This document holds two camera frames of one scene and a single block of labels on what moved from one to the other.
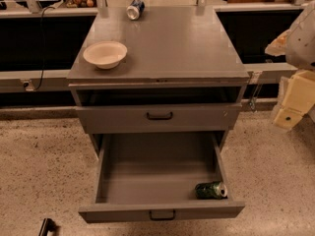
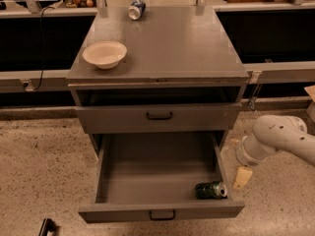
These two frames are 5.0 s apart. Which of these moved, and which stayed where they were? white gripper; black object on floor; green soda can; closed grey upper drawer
Moved: white gripper
Stayed: closed grey upper drawer; green soda can; black object on floor
